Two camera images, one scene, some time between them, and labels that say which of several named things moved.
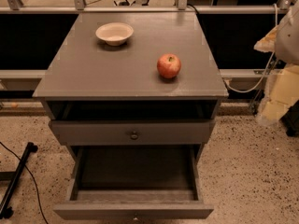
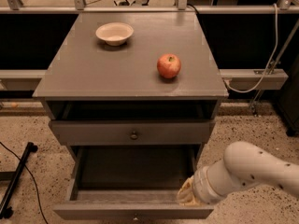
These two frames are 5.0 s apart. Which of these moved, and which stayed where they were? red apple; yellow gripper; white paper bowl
Moved: yellow gripper
Stayed: red apple; white paper bowl
